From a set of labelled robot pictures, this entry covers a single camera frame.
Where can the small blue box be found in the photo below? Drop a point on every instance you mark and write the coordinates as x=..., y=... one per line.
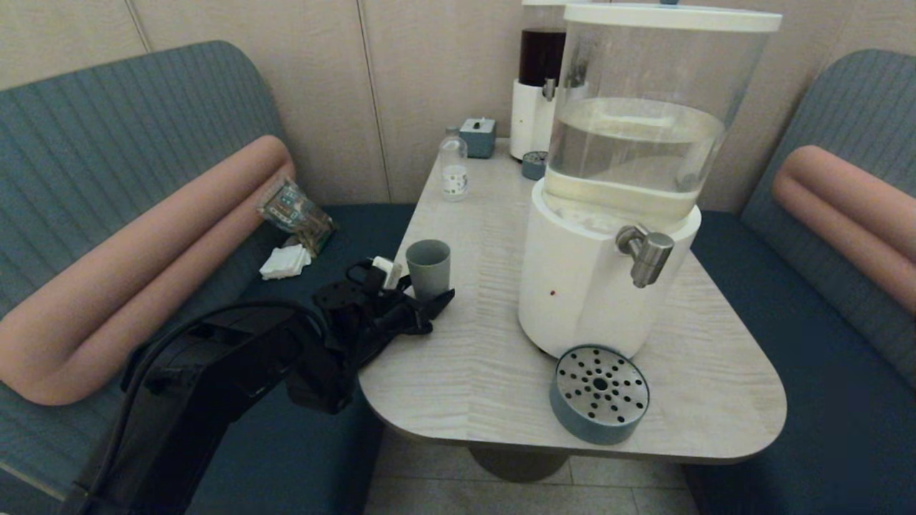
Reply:
x=478, y=139

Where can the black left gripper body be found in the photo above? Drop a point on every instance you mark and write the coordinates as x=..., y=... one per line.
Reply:
x=390, y=315

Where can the ribbed table pedestal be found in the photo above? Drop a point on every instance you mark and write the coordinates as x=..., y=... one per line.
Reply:
x=519, y=465

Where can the small blue drip tray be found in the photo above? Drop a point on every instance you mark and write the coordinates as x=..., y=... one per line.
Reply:
x=533, y=165

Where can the white napkin stack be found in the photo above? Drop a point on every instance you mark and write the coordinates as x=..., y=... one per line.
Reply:
x=286, y=262

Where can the long folded pink bolster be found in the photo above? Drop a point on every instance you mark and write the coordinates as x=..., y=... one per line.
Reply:
x=143, y=265

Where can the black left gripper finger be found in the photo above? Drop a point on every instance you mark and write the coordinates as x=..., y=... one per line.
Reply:
x=435, y=304

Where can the short pink bolster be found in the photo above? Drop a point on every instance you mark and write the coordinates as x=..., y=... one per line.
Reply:
x=844, y=207

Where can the dark drink dispenser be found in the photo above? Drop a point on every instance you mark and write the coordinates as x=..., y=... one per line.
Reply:
x=540, y=71

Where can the blue perforated drip tray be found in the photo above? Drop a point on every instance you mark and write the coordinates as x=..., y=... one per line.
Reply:
x=600, y=393

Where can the metal dispenser tap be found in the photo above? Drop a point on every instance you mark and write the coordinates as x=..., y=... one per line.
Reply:
x=647, y=254

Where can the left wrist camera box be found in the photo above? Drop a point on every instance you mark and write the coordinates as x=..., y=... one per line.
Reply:
x=388, y=272

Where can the large clear water dispenser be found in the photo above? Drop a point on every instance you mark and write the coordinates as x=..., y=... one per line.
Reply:
x=630, y=143

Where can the grey-blue plastic cup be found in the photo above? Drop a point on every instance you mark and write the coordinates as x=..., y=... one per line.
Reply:
x=429, y=268

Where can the teal bench with snack packet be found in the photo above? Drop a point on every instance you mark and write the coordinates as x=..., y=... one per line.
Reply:
x=107, y=129

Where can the small clear bottle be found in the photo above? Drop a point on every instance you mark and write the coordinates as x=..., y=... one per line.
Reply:
x=454, y=167

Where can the teal bench without items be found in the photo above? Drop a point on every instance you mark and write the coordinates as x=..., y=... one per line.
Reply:
x=823, y=400

